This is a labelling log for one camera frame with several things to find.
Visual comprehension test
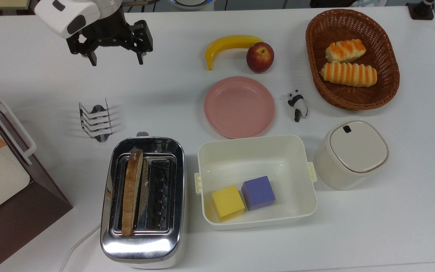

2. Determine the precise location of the white lidded canister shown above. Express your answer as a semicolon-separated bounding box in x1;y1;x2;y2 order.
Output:
313;119;390;190

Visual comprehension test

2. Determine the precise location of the short striped bread roll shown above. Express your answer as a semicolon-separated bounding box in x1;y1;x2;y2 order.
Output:
325;39;367;63

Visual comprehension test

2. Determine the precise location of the brown wicker basket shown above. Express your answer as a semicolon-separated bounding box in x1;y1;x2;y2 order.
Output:
305;9;401;111

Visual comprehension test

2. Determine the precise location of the brown and white toy oven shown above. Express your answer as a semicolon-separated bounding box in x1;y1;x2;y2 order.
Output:
0;88;73;272

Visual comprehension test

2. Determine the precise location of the purple cube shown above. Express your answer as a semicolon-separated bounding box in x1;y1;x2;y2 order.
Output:
241;175;276;211

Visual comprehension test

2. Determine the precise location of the white toaster power cable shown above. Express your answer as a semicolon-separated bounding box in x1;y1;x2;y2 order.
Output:
58;224;102;272

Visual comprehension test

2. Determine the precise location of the white and blue round device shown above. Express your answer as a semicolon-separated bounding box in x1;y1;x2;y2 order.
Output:
168;0;215;10

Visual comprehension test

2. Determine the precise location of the white plastic bin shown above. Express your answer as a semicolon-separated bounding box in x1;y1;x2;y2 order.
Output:
194;134;318;231

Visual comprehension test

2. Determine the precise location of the small panda figurine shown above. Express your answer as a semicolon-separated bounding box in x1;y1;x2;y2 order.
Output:
287;89;309;123

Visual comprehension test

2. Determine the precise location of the toast bread slice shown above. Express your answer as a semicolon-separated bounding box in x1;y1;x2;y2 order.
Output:
121;148;144;236

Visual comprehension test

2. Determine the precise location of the yellow cube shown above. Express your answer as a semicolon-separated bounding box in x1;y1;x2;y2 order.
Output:
211;185;246;223

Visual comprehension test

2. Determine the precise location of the chrome two-slot toaster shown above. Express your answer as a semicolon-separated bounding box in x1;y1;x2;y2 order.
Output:
100;132;186;269

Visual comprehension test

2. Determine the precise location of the red apple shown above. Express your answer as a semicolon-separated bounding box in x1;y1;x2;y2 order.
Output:
246;42;275;74

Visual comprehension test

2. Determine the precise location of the long striped bread roll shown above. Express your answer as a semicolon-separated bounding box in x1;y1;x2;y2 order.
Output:
319;62;378;88

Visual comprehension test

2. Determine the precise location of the pink plate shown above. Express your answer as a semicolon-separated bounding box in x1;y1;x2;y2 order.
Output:
204;76;276;139

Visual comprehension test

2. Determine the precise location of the metal wire toast rack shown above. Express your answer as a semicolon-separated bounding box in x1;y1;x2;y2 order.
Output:
79;98;113;143

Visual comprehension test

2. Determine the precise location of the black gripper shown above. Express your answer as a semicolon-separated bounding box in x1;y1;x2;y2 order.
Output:
66;7;154;67

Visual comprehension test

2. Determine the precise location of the yellow banana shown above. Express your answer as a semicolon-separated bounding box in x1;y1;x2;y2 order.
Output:
205;35;264;71

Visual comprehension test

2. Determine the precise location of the black stand base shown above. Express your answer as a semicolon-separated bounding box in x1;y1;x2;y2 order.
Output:
406;0;435;20

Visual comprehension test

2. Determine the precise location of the white oven handle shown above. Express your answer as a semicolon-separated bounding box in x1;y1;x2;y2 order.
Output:
0;99;37;166

